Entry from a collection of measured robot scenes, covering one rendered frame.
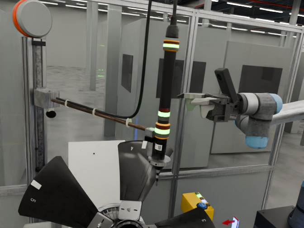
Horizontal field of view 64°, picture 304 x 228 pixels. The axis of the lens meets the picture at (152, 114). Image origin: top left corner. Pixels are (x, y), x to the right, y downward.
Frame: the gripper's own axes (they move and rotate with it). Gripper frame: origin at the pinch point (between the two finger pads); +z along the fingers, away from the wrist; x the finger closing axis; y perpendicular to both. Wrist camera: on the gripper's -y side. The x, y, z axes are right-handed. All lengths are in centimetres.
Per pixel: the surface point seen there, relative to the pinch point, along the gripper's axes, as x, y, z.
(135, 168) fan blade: 13.5, 29.7, 10.7
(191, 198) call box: 31, 59, -25
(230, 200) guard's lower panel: 70, 95, -83
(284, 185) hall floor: 184, 172, -278
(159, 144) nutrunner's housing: -1.9, 14.1, 8.4
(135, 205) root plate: 4.3, 38.9, 12.8
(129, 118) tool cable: 9.9, 9.1, 15.1
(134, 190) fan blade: 7.9, 35.2, 12.3
